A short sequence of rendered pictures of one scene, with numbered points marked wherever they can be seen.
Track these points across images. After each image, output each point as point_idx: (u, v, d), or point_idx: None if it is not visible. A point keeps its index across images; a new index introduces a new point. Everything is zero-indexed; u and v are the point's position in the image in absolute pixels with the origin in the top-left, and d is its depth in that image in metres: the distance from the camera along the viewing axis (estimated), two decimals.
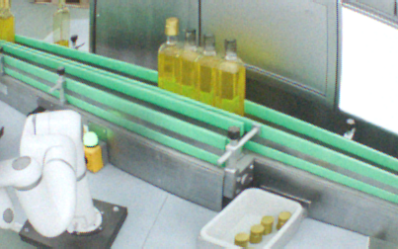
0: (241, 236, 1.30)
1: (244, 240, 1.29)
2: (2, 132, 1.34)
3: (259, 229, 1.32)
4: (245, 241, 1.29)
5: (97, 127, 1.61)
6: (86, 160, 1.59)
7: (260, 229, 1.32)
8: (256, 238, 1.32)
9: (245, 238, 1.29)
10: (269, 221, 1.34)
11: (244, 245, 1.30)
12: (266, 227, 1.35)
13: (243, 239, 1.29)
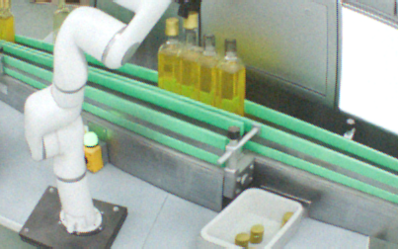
0: (242, 236, 1.30)
1: (245, 240, 1.29)
2: (184, 14, 1.42)
3: (260, 229, 1.32)
4: (246, 241, 1.29)
5: (97, 127, 1.61)
6: (86, 160, 1.59)
7: (261, 229, 1.32)
8: (257, 238, 1.32)
9: (246, 238, 1.29)
10: (194, 12, 1.45)
11: (245, 245, 1.30)
12: (197, 18, 1.45)
13: (244, 239, 1.29)
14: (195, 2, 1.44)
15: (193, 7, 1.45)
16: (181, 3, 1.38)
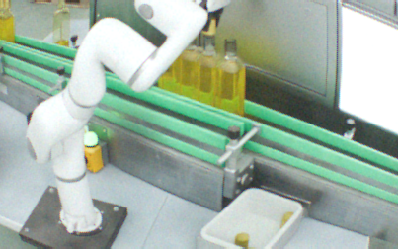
0: (242, 236, 1.30)
1: (245, 240, 1.29)
2: (204, 27, 1.40)
3: (211, 17, 1.42)
4: (246, 241, 1.29)
5: (97, 127, 1.61)
6: (86, 160, 1.59)
7: (211, 17, 1.42)
8: (215, 25, 1.43)
9: (246, 238, 1.29)
10: None
11: (245, 245, 1.30)
12: None
13: (244, 239, 1.29)
14: (214, 14, 1.42)
15: None
16: None
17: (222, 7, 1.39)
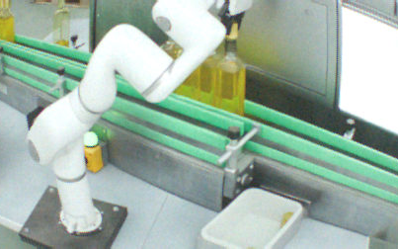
0: None
1: (236, 21, 1.39)
2: (226, 30, 1.37)
3: None
4: (236, 23, 1.40)
5: (97, 127, 1.61)
6: (86, 160, 1.59)
7: None
8: None
9: (234, 20, 1.39)
10: None
11: (236, 28, 1.41)
12: None
13: (235, 21, 1.39)
14: (236, 18, 1.39)
15: None
16: (223, 18, 1.33)
17: (244, 11, 1.36)
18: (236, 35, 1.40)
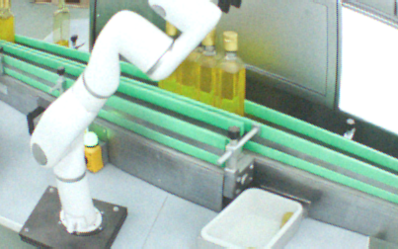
0: (230, 33, 1.41)
1: (236, 33, 1.41)
2: (224, 8, 1.33)
3: None
4: (235, 34, 1.42)
5: (97, 127, 1.61)
6: (86, 160, 1.59)
7: None
8: (215, 36, 1.44)
9: (234, 32, 1.41)
10: None
11: (236, 39, 1.42)
12: None
13: (235, 33, 1.41)
14: None
15: (234, 1, 1.37)
16: None
17: None
18: (236, 46, 1.42)
